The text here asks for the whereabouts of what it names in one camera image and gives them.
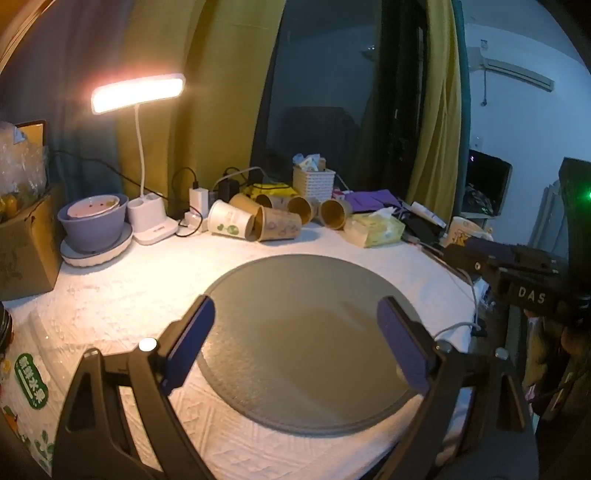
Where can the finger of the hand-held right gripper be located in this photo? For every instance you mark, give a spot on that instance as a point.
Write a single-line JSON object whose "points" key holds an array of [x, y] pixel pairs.
{"points": [[491, 250], [466, 262]]}

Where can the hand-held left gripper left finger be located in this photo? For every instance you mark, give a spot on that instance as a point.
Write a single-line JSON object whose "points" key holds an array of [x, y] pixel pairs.
{"points": [[191, 344]]}

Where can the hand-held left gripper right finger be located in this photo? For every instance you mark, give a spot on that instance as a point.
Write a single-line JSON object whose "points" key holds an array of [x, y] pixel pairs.
{"points": [[404, 344]]}

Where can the white paper cup green print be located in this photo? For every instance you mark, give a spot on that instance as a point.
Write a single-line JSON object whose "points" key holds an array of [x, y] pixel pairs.
{"points": [[228, 220]]}

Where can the brown printed paper cup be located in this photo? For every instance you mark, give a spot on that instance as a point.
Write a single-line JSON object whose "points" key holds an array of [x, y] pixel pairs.
{"points": [[279, 225]]}

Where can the person's right hand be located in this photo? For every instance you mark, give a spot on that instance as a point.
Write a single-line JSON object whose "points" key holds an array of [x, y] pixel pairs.
{"points": [[575, 344]]}

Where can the white mug yellow print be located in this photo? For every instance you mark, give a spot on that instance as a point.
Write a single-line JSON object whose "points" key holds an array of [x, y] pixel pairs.
{"points": [[461, 230]]}

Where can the black flat case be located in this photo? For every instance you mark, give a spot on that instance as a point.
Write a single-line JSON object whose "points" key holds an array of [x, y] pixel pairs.
{"points": [[422, 230]]}

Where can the white tube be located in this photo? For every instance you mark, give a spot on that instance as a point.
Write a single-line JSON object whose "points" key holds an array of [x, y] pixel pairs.
{"points": [[427, 213]]}

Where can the white textured table cloth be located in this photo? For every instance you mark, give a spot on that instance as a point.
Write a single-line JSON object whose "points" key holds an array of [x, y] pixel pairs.
{"points": [[115, 295]]}

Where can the yellow tissue pack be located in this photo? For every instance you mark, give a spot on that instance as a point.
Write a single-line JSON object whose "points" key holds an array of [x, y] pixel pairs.
{"points": [[376, 228]]}

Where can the round grey mat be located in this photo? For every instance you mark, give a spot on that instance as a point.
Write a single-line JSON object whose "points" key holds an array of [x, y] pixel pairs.
{"points": [[300, 323]]}

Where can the purple cloth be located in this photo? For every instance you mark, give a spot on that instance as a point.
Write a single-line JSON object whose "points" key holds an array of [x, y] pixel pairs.
{"points": [[369, 199]]}

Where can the white plate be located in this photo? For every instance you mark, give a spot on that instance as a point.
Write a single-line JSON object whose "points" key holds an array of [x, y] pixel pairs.
{"points": [[99, 258]]}

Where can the white charger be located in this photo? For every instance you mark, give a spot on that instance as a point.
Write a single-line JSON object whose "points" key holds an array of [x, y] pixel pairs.
{"points": [[198, 201]]}

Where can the yellow curtain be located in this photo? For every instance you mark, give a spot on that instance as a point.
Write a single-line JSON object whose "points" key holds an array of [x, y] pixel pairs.
{"points": [[438, 115], [203, 138]]}

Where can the purple bowl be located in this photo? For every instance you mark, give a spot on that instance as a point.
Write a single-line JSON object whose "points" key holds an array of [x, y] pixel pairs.
{"points": [[92, 233]]}

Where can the black charger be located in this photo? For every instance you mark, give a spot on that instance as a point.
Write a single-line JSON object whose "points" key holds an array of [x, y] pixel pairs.
{"points": [[228, 189]]}

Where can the pink inner bowl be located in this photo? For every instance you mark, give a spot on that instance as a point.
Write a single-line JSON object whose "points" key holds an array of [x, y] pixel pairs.
{"points": [[90, 210]]}

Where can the white woven basket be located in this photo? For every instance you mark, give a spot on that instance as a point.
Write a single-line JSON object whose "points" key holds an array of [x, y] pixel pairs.
{"points": [[314, 184]]}

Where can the yellow packet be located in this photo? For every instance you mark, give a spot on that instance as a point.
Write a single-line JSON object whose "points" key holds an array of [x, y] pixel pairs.
{"points": [[270, 190]]}

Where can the white air conditioner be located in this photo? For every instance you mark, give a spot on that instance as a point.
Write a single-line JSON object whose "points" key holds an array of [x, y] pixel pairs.
{"points": [[512, 71]]}

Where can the packets in basket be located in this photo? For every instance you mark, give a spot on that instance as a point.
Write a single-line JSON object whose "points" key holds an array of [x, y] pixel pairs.
{"points": [[309, 162]]}

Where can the brown cardboard box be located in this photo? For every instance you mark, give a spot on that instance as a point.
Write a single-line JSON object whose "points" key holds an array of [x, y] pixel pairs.
{"points": [[25, 258]]}

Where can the clear plastic bag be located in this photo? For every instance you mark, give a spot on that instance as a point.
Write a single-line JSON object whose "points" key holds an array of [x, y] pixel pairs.
{"points": [[18, 170]]}

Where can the white desk lamp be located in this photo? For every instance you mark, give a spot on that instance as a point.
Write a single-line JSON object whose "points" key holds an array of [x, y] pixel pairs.
{"points": [[138, 92]]}

